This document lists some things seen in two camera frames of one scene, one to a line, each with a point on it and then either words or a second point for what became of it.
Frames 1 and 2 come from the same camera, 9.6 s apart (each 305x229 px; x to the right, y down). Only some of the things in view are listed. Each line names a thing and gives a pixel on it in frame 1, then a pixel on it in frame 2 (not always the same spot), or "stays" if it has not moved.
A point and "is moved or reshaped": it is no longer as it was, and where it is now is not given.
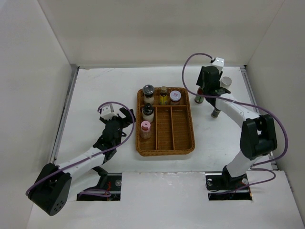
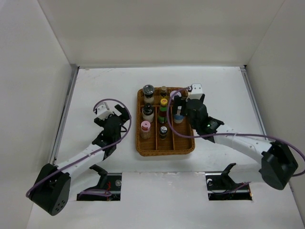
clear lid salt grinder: [148, 90] stays
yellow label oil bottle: [163, 99] stays
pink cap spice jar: [145, 132] stays
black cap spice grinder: [215, 113] -> [163, 132]
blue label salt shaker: [225, 81] -> [178, 118]
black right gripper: [200, 80] -> [178, 101]
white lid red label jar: [175, 96] stays
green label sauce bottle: [198, 99] is moved or reshaped
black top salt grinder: [147, 113] stays
